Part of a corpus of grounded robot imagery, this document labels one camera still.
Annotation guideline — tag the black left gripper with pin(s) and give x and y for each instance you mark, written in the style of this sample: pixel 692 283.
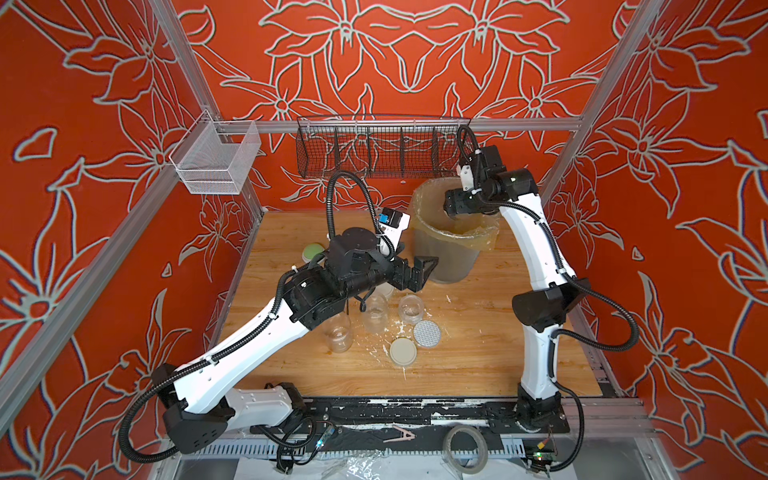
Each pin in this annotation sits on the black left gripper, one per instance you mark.
pixel 403 281

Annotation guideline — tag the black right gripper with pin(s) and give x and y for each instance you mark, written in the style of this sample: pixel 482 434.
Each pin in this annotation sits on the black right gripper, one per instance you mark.
pixel 462 201

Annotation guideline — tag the clear jar with tea leaves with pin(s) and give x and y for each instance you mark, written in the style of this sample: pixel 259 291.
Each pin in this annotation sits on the clear jar with tea leaves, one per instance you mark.
pixel 375 318

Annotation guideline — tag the jar with foil seal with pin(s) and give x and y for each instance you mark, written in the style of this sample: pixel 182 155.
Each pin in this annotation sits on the jar with foil seal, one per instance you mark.
pixel 338 333

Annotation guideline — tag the beige lidded jar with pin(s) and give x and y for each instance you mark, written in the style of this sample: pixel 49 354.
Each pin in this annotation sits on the beige lidded jar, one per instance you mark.
pixel 411 309

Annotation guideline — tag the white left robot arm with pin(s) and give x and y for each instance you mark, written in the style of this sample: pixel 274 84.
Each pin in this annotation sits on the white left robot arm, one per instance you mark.
pixel 355 263

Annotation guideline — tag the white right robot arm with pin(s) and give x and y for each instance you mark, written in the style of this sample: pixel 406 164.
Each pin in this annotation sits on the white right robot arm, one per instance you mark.
pixel 488 188

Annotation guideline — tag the silver mesh waste bin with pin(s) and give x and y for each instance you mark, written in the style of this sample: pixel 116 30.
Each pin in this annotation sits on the silver mesh waste bin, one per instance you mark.
pixel 455 258

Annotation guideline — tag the yellow plastic bin liner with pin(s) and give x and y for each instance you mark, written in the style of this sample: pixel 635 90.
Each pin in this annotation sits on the yellow plastic bin liner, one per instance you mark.
pixel 432 227

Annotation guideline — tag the green push button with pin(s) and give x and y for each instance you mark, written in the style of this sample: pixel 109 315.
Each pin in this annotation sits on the green push button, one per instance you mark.
pixel 311 251

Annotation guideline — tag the red clip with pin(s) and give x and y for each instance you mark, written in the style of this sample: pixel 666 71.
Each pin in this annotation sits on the red clip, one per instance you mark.
pixel 405 435

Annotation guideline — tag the clear tape roll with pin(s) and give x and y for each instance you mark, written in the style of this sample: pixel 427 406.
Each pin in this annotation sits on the clear tape roll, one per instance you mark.
pixel 465 451

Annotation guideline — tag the crumpled clear plastic film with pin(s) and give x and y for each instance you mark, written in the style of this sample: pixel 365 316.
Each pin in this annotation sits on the crumpled clear plastic film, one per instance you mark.
pixel 368 466

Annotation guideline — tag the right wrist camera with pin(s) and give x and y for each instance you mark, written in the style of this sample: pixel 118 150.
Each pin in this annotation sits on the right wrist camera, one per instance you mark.
pixel 468 176

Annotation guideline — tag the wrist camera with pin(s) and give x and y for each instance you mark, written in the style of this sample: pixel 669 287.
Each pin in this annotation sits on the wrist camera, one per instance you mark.
pixel 468 176
pixel 392 223

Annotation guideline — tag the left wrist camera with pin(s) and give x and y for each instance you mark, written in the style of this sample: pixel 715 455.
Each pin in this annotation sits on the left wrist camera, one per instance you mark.
pixel 392 223

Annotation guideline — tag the black wire wall basket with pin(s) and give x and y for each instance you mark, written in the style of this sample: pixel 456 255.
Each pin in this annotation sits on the black wire wall basket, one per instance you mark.
pixel 383 147

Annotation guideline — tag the white cable duct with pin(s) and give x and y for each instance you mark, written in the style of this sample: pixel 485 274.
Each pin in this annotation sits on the white cable duct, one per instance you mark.
pixel 263 449

